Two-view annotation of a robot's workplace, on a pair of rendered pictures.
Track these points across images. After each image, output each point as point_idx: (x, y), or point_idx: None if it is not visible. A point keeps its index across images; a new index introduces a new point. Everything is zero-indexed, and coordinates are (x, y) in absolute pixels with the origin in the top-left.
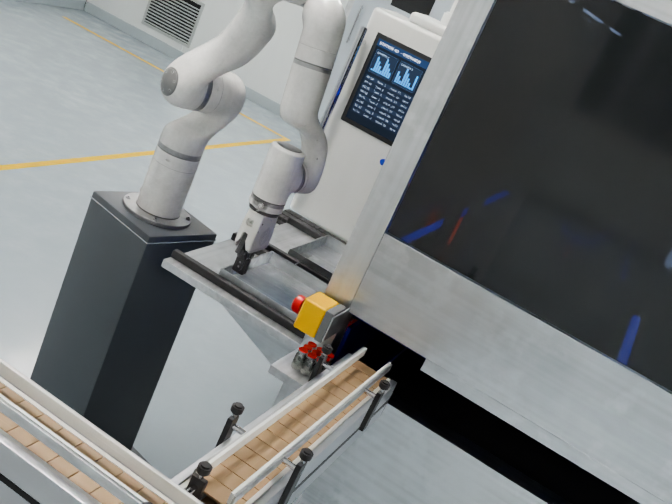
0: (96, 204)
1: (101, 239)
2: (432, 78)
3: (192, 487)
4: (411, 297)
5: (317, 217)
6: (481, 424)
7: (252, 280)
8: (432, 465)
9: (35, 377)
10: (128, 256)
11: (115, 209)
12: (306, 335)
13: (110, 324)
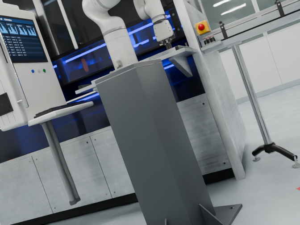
0: (139, 68)
1: (151, 81)
2: None
3: None
4: (192, 15)
5: (34, 115)
6: None
7: None
8: (211, 58)
9: (181, 188)
10: (162, 75)
11: (145, 61)
12: (197, 43)
13: (177, 112)
